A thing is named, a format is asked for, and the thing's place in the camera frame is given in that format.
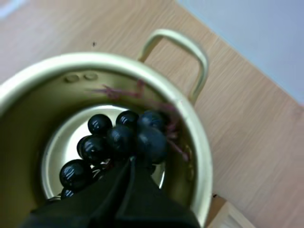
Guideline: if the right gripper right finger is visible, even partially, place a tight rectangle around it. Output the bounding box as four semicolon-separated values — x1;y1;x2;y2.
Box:
114;158;200;228

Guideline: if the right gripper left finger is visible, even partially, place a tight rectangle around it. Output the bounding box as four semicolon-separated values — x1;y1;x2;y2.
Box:
20;159;132;228

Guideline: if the bunch of dark toy grapes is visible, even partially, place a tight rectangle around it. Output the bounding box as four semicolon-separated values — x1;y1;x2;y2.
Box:
59;79;190;200

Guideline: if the shallow wooden tray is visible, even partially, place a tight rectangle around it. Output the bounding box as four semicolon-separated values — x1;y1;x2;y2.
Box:
206;193;256;228

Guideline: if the gold-coloured pot with two handles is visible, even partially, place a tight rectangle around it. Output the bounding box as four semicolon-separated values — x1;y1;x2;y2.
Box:
0;28;213;228

